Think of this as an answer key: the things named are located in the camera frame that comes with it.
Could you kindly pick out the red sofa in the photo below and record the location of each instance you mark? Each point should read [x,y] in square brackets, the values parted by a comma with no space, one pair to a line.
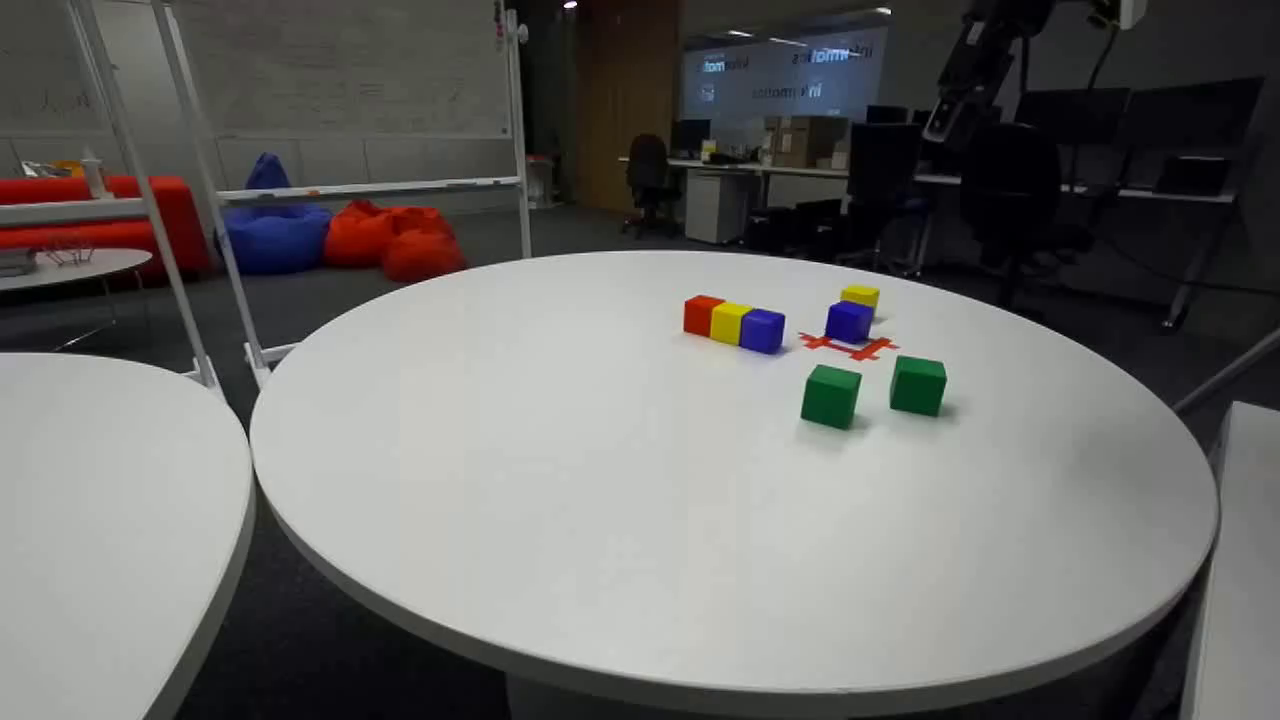
[186,225]

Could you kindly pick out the clear plastic bottle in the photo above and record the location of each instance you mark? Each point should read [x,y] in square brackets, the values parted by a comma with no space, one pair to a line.
[94,172]

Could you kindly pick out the white round side table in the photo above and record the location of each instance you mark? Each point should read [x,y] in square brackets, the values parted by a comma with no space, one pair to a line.
[94,533]

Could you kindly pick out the whiteboard on white stand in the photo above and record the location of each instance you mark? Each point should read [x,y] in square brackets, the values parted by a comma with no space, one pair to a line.
[35,65]
[347,81]

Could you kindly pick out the blue cube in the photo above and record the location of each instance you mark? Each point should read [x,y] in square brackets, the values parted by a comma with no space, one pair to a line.
[850,323]
[761,334]

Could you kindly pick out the green cube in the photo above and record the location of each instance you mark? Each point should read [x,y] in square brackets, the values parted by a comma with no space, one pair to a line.
[916,386]
[828,396]

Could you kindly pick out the grey slanted metal bar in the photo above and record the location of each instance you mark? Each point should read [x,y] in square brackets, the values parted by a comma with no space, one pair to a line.
[1235,371]

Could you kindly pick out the brown wooden pillar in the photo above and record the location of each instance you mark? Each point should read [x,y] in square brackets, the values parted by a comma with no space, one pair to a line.
[627,94]

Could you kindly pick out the orange bean bag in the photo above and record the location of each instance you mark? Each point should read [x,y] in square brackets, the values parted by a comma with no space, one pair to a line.
[358,238]
[424,250]

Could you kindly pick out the grey desk with metal legs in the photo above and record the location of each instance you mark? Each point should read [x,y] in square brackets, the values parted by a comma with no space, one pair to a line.
[1174,196]

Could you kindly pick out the yellow cube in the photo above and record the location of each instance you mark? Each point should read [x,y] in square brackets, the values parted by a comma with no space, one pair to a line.
[862,293]
[730,324]

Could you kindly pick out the blue bean bag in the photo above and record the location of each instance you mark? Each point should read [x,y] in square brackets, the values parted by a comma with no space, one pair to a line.
[273,238]

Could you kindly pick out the red cube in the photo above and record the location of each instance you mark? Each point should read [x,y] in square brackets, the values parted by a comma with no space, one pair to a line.
[700,317]

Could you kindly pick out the small round white table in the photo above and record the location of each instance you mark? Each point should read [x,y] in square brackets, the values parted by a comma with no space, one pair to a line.
[83,264]

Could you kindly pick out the black partition screen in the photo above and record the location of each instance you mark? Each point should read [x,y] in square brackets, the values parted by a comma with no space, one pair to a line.
[1201,121]

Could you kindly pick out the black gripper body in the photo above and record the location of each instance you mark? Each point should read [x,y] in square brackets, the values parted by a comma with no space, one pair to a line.
[1002,45]

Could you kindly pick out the white office desk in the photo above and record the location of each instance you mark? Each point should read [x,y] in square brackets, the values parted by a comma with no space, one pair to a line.
[715,203]

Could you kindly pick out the red tape cross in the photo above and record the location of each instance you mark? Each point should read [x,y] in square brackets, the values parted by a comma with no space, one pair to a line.
[864,350]

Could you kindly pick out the black computer monitor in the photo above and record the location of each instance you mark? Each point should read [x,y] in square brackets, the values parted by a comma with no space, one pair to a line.
[691,139]

